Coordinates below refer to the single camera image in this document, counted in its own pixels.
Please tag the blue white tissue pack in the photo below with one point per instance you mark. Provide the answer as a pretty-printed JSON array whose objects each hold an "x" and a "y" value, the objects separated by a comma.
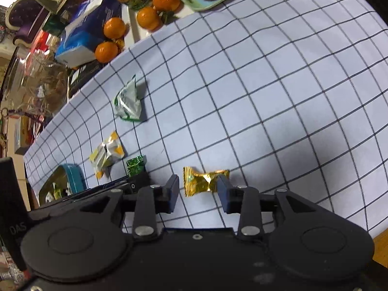
[{"x": 81, "y": 33}]

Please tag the small white snack packet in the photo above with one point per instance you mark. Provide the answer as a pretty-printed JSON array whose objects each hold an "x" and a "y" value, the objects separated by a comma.
[{"x": 48, "y": 197}]

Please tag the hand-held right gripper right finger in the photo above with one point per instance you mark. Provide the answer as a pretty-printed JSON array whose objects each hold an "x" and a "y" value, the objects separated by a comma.
[{"x": 222, "y": 194}]

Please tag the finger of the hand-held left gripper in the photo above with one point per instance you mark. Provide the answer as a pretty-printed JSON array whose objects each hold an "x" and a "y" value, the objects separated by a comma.
[{"x": 138, "y": 181}]

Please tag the teal tin box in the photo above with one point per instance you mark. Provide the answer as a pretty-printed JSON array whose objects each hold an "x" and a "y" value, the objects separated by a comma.
[{"x": 75, "y": 177}]

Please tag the yellow white snack packet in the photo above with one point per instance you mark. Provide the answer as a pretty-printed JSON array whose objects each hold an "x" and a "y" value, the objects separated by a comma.
[{"x": 106, "y": 154}]

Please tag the purple cushioned chair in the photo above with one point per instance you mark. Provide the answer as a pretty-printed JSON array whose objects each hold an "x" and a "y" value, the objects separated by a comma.
[{"x": 27, "y": 15}]

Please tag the blue checked tablecloth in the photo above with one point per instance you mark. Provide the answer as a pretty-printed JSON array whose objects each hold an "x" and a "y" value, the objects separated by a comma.
[{"x": 257, "y": 97}]

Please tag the black box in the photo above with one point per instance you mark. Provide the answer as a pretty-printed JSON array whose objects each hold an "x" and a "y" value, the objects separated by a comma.
[{"x": 81, "y": 75}]

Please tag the small green candy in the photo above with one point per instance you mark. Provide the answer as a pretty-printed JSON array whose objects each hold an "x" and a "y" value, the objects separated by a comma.
[{"x": 135, "y": 165}]

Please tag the gold candy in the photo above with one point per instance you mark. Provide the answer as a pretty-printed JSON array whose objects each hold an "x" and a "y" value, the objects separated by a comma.
[{"x": 197, "y": 182}]

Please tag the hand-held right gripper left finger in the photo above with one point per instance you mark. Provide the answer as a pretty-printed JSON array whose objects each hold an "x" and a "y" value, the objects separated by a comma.
[{"x": 172, "y": 194}]

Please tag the beige box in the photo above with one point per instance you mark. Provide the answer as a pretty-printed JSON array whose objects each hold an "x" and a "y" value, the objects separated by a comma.
[{"x": 15, "y": 133}]

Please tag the green white snack packet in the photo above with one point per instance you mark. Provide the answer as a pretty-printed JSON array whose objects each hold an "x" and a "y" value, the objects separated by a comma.
[{"x": 127, "y": 103}]

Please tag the orange tangerine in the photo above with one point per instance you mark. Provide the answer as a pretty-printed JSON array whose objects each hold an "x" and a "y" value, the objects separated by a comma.
[
  {"x": 148, "y": 18},
  {"x": 166, "y": 1},
  {"x": 114, "y": 28},
  {"x": 106, "y": 51}
]

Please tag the small yellow green snack packet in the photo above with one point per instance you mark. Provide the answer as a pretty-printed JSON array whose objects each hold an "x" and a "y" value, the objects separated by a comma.
[{"x": 57, "y": 191}]

